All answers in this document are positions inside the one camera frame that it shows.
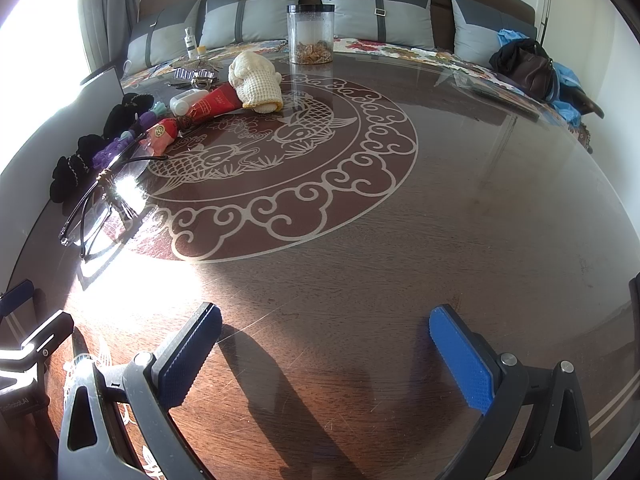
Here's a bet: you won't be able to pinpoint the red cream tube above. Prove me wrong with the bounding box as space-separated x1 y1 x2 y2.
192 84 243 123

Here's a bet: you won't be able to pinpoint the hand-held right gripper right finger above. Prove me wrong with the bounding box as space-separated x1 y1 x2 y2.
428 304 596 480

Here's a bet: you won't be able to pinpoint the grey curtain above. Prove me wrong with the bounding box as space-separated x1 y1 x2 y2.
75 0 143 76

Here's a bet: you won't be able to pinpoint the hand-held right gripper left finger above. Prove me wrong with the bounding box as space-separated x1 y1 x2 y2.
57 302 223 480

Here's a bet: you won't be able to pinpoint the purple plastic toy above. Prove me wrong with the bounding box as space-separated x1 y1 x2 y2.
92 102 166 171

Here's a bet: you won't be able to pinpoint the round patterned wooden desktop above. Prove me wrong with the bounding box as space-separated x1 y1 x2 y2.
0 47 640 480

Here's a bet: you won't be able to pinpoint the dark bag with blue cloth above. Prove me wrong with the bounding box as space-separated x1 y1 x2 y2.
496 27 586 128

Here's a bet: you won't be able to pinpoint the cream knitted glove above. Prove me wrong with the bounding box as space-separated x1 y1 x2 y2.
228 51 285 113

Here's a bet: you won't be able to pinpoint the dark brown handbag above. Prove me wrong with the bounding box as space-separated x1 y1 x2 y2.
489 39 558 101

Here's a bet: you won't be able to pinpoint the clear jar with black lid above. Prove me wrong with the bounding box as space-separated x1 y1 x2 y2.
286 4 335 65

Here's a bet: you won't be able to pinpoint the red fabric pouch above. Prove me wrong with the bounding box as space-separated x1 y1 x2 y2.
140 117 181 156

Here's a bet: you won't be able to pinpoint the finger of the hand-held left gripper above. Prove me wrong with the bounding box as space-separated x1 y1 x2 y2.
0 310 75 388
0 280 37 348

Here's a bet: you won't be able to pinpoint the white plastic bottle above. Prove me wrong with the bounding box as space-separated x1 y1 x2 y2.
169 89 208 116

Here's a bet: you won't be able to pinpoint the grey strapped cushion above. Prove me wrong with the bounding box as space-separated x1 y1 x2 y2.
125 0 206 68
316 0 435 51
198 0 308 50
450 0 538 68

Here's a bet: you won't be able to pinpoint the black frame eyeglasses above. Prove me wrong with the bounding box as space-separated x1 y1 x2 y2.
59 155 168 261

